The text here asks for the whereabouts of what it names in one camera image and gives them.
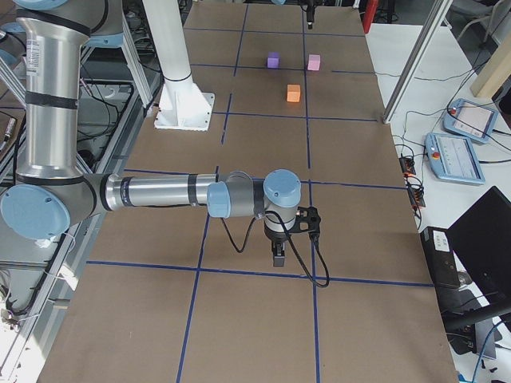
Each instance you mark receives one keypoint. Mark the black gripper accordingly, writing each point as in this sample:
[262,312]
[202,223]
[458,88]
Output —
[276,240]
[310,15]

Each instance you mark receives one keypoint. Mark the orange foam block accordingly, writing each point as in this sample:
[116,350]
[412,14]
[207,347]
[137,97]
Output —
[293,93]

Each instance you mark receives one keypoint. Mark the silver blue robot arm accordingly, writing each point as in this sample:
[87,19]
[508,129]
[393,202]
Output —
[51,194]

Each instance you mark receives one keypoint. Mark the pink foam block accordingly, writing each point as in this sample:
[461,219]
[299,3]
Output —
[313,62]

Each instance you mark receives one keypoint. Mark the purple foam block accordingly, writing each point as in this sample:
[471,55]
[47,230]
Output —
[273,60]

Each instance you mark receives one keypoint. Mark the black power strip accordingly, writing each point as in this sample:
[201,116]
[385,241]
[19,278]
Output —
[413,184]

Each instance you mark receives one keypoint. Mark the black computer box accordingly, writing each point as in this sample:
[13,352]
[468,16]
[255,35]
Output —
[439,258]

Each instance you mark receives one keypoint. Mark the far blue teach pendant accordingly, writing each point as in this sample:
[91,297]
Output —
[466,118]

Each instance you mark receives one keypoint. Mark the blue teach pendant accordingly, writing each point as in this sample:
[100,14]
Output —
[453,159]
[466,118]

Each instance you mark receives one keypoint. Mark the wooden beam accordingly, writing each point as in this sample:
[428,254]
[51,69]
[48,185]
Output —
[495,72]

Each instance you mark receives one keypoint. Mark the near blue teach pendant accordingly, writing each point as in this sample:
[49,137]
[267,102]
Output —
[453,159]

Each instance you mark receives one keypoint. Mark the black monitor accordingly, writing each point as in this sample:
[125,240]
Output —
[480,239]

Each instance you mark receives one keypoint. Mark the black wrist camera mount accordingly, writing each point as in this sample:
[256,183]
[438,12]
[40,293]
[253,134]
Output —
[307,220]

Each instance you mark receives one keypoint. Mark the aluminium frame post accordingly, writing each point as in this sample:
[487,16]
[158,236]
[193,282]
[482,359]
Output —
[432,23]

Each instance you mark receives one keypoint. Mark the white pedestal column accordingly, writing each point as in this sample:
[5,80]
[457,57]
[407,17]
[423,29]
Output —
[182,105]

